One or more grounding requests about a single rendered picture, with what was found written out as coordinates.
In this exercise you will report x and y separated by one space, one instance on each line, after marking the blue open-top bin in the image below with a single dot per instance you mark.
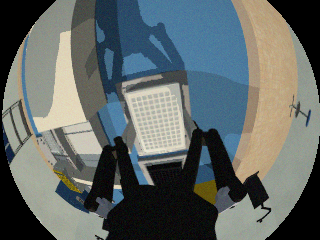
73 198

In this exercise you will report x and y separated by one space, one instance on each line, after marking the blue bench mat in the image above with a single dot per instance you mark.
137 38

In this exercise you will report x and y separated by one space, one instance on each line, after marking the yellow open-top bin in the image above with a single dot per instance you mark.
207 190

